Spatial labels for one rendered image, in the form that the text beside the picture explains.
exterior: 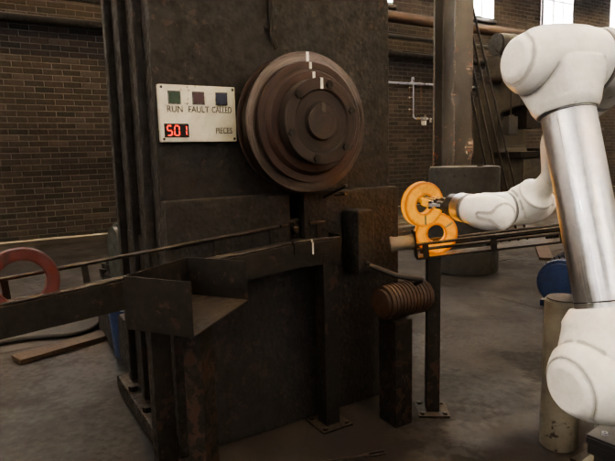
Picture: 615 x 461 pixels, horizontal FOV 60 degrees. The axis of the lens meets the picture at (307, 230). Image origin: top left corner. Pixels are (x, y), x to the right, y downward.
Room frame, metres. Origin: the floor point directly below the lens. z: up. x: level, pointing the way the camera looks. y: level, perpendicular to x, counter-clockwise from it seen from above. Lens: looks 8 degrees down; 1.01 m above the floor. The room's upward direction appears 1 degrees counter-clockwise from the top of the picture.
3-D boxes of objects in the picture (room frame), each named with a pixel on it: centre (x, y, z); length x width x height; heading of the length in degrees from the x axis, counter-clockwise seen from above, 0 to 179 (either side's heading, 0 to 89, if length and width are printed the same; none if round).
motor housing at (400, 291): (1.93, -0.35, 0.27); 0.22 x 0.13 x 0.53; 121
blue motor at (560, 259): (3.40, -1.71, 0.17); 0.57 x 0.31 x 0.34; 141
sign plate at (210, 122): (1.79, 0.35, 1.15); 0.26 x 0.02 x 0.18; 121
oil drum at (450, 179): (4.51, -1.33, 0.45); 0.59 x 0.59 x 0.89
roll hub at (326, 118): (1.79, -0.05, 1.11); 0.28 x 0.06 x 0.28; 121
